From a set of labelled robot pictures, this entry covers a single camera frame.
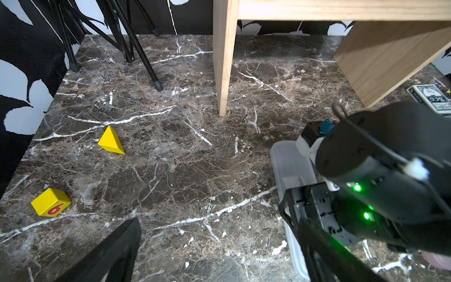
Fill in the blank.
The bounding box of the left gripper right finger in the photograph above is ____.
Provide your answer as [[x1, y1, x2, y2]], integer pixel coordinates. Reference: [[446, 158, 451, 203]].
[[298, 219, 384, 282]]

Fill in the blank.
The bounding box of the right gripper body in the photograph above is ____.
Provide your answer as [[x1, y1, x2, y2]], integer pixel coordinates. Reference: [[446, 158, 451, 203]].
[[278, 182, 362, 247]]

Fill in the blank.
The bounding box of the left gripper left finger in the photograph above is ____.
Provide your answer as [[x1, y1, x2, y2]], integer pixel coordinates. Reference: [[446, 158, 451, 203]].
[[56, 217, 142, 282]]

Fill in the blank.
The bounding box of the clear pencil case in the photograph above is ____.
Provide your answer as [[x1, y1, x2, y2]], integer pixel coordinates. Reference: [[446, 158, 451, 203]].
[[269, 140, 321, 282]]

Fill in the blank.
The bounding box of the pink pencil case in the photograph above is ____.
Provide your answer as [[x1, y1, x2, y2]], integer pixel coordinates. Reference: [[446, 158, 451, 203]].
[[421, 250, 451, 271]]

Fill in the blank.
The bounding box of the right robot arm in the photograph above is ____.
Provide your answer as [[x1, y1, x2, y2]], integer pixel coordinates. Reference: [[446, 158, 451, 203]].
[[279, 102, 451, 256]]

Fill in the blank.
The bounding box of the wooden two-tier shelf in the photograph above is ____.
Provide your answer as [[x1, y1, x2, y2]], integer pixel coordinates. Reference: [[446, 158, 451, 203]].
[[213, 1, 451, 116]]

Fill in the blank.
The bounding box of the yellow cube block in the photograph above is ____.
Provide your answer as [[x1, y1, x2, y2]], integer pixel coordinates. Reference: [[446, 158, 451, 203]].
[[31, 188, 72, 217]]

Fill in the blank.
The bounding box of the yellow triangular block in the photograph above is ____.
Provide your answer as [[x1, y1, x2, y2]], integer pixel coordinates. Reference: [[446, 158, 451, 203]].
[[98, 126, 125, 155]]

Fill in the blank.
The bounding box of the small printed card box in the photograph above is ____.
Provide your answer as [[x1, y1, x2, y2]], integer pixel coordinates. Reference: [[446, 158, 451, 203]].
[[406, 84, 451, 116]]

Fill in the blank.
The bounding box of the black perforated music stand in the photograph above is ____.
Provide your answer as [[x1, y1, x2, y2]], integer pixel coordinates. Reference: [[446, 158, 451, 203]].
[[49, 0, 163, 92]]

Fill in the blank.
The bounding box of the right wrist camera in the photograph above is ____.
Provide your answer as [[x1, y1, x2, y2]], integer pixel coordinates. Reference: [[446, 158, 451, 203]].
[[295, 119, 335, 165]]

